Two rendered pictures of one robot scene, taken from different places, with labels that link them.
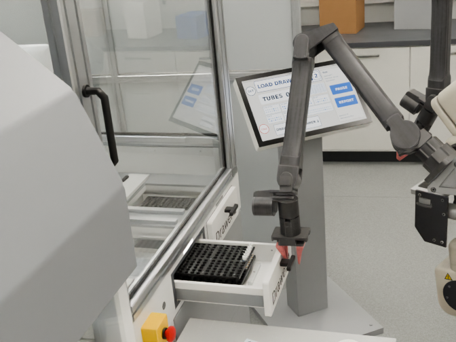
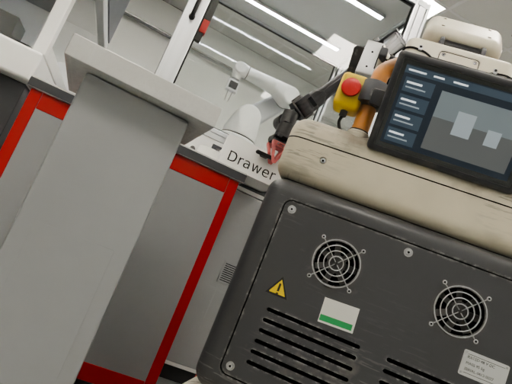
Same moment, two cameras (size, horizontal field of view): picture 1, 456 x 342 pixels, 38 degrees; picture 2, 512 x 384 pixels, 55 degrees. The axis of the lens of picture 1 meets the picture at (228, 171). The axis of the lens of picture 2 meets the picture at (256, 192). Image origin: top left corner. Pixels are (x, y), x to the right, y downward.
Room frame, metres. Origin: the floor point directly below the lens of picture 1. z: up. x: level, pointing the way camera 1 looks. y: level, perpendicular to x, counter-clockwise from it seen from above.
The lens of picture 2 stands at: (0.72, -1.58, 0.50)
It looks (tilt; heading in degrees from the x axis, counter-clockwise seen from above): 9 degrees up; 57
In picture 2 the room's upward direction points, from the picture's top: 22 degrees clockwise
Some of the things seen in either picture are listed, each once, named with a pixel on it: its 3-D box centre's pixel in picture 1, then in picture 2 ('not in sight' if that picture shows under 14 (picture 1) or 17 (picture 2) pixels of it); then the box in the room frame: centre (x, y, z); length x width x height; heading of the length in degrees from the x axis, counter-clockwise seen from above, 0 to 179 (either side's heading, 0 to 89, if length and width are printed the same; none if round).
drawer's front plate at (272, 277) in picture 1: (278, 271); (258, 164); (1.63, -0.12, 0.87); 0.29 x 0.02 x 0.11; 162
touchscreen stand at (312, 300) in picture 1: (308, 222); not in sight; (2.62, -0.33, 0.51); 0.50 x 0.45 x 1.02; 20
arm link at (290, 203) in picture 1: (286, 206); (288, 119); (1.65, -0.15, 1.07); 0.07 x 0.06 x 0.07; 72
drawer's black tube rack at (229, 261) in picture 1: (212, 268); not in sight; (1.69, 0.07, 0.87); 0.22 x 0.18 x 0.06; 72
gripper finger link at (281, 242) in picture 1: (293, 248); (276, 151); (1.65, -0.16, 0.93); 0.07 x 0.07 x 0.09; 72
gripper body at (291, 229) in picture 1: (290, 226); (283, 133); (1.65, -0.16, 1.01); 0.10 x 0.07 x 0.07; 72
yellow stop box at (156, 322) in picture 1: (156, 332); not in sight; (1.39, 0.22, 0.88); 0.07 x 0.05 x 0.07; 162
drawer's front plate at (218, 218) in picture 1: (223, 218); not in sight; (2.01, 0.03, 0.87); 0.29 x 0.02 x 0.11; 162
